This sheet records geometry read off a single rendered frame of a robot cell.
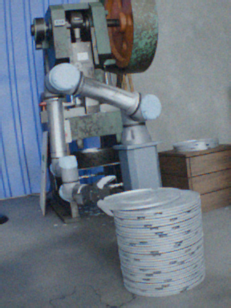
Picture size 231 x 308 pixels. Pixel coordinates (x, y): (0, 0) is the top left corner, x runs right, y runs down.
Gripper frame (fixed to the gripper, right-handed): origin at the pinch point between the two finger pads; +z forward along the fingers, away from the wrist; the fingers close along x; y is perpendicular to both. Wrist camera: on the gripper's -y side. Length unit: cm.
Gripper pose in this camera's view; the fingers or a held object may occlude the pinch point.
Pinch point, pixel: (115, 196)
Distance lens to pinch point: 136.4
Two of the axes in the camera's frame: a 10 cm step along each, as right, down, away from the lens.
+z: 6.7, -0.4, -7.4
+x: 1.4, 9.9, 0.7
